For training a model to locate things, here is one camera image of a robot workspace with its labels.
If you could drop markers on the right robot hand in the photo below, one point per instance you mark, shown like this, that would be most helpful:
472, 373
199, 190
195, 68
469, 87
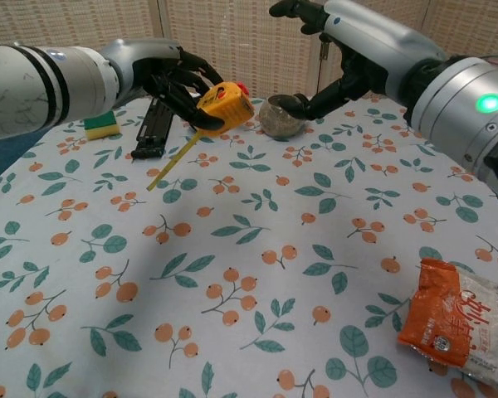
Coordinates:
357, 54

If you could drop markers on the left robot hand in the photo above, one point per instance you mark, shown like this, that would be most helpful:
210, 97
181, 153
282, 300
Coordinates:
166, 79

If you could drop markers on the yellow tape measure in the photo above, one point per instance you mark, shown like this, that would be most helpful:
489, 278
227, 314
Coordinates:
226, 105

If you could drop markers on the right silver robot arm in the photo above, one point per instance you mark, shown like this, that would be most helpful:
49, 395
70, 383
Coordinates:
469, 108

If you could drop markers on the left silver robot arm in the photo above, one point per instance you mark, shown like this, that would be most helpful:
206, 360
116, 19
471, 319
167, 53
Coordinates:
41, 91

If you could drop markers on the black folding stand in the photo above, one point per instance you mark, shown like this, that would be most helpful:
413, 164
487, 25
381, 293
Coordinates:
153, 128

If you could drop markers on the green yellow sponge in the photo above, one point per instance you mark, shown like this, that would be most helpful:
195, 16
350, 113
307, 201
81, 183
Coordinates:
102, 124

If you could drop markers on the woven folding screen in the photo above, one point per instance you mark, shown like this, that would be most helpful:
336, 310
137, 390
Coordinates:
249, 37

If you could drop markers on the glass jar with black lid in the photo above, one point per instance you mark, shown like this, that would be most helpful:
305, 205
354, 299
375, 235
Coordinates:
281, 116

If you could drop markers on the floral tablecloth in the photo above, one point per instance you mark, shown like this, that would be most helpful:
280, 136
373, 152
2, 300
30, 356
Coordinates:
240, 257

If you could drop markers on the orange white snack packet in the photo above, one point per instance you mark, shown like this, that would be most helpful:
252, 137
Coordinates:
452, 319

